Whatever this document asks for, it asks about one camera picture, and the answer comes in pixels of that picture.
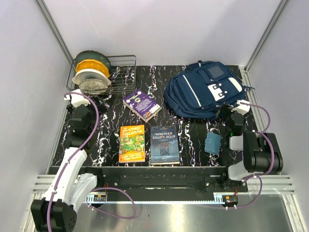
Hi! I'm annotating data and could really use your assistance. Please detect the navy blue student backpack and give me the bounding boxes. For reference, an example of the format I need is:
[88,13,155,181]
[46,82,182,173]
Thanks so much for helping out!
[164,61,249,120]

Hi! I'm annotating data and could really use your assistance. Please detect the dark blue 1984 book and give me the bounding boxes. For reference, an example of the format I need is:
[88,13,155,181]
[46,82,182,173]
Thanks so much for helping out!
[150,125,180,165]

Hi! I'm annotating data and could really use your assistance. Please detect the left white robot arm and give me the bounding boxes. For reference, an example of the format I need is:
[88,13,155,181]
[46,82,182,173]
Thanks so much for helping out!
[30,92,104,232]

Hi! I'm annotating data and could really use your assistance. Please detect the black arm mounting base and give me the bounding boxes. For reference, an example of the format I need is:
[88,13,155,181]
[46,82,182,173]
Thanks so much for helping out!
[80,167,248,204]

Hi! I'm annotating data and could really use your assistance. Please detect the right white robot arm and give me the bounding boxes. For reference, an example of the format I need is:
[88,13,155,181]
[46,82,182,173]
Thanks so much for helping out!
[218,100,283,192]

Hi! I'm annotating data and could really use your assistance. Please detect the grey patterned plate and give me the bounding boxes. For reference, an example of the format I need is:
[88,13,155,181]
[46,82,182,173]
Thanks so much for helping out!
[79,79,108,95]

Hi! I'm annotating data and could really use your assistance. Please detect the small blue wallet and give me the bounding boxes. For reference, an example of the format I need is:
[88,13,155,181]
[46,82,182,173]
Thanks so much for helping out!
[204,132,221,155]

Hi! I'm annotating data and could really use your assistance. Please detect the white plate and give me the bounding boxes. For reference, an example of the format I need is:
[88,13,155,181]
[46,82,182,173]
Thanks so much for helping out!
[72,69,111,86]

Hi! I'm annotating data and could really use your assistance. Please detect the purple paperback book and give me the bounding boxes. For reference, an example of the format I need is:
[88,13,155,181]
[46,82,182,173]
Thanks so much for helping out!
[123,89,162,122]

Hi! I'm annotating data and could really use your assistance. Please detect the yellow plate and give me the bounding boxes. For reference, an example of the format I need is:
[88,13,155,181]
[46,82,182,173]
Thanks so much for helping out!
[75,59,110,78]

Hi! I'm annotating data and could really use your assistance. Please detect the orange Treehouse book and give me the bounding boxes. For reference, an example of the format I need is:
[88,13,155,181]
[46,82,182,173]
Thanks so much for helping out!
[118,125,145,163]

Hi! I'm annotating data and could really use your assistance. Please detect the dark green plate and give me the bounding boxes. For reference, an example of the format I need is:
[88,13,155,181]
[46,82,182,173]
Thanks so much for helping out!
[75,50,111,70]

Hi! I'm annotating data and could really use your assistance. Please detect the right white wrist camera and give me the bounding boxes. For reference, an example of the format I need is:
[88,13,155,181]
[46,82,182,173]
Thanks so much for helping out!
[231,100,251,116]

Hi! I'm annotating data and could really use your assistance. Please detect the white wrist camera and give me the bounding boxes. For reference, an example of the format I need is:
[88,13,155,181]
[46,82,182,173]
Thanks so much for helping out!
[64,89,90,108]
[231,100,251,116]

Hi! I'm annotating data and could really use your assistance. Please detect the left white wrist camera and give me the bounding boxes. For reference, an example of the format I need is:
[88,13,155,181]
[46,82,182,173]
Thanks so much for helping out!
[64,89,90,108]

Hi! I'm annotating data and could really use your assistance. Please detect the black wire dish rack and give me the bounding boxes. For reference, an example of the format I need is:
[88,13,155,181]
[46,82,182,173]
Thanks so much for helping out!
[67,55,137,96]

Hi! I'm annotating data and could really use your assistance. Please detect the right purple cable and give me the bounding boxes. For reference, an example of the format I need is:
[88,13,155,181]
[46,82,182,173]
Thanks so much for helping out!
[225,101,276,210]

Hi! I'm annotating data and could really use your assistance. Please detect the aluminium front rail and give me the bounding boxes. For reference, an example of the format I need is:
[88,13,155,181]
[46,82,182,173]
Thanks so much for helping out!
[33,174,295,195]

